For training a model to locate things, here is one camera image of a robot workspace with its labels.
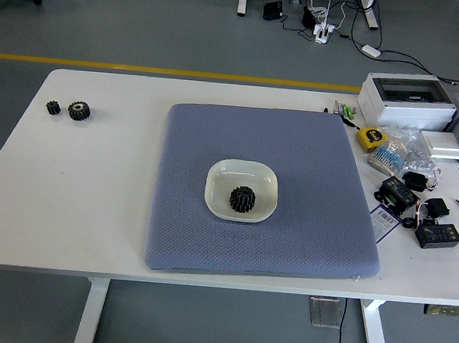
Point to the white square dish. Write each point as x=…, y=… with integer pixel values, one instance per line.
x=221, y=179

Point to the small black servo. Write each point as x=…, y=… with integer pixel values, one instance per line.
x=437, y=207
x=415, y=181

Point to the blue resistor roll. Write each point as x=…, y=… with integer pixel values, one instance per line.
x=387, y=158

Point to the green circuit board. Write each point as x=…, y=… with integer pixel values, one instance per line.
x=447, y=311

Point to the black box on floor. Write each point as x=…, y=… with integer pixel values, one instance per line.
x=272, y=10

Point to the green white connectors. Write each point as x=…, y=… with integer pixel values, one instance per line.
x=343, y=109

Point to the yellow tape measure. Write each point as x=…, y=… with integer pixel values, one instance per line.
x=369, y=138

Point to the white power strip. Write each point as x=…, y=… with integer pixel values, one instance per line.
x=324, y=32

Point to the black meter with display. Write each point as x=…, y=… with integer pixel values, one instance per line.
x=438, y=235

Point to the white table leg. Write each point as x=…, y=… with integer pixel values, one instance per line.
x=375, y=338
x=93, y=312

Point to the blue-grey quilted mat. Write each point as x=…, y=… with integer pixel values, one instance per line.
x=224, y=139

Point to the white power adapter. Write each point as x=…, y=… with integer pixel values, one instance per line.
x=371, y=51

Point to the small black screwdriver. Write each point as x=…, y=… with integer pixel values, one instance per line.
x=348, y=123

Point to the grey metal floor plate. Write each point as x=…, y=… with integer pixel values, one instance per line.
x=325, y=312

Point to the large black gear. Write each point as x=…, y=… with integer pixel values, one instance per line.
x=242, y=207
x=78, y=111

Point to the clear plastic parts bag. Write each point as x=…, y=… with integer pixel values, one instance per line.
x=417, y=154

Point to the white barcode label card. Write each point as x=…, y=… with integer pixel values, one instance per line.
x=384, y=223

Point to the white electrical enclosure box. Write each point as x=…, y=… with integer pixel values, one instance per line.
x=405, y=108

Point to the small black gear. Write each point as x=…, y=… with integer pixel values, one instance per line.
x=53, y=108
x=243, y=192

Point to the black digital meter module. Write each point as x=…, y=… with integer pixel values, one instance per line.
x=399, y=190

